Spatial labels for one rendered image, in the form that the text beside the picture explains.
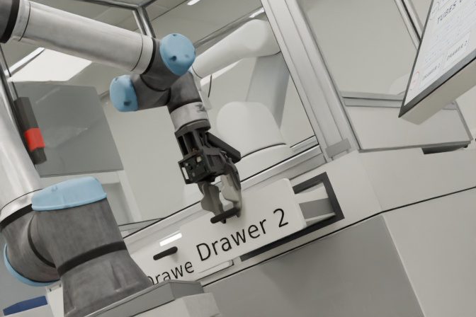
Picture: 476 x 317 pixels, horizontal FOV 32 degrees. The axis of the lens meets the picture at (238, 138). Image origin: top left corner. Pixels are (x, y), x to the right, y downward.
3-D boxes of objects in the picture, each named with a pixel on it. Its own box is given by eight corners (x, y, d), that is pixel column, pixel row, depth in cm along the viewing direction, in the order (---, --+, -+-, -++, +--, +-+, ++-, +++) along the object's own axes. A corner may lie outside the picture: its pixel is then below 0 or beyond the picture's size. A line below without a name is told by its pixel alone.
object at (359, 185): (382, 211, 177) (356, 149, 180) (62, 343, 226) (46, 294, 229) (492, 181, 258) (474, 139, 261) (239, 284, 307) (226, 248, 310)
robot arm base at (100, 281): (143, 294, 123) (118, 234, 125) (54, 335, 124) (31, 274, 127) (167, 293, 138) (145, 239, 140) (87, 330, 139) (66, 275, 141)
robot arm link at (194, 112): (183, 116, 181) (211, 100, 177) (190, 135, 180) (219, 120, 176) (163, 116, 174) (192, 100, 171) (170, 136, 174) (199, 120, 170)
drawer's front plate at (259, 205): (304, 228, 165) (284, 177, 167) (195, 274, 179) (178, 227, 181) (307, 227, 166) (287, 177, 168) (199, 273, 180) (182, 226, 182)
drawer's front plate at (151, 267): (229, 265, 195) (213, 222, 197) (142, 303, 209) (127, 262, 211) (233, 264, 197) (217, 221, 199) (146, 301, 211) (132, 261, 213)
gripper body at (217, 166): (185, 188, 170) (166, 135, 172) (208, 185, 178) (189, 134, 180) (214, 174, 166) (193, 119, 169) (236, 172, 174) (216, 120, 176)
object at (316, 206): (298, 223, 167) (287, 195, 168) (202, 264, 180) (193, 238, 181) (372, 205, 202) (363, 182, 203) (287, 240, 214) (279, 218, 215)
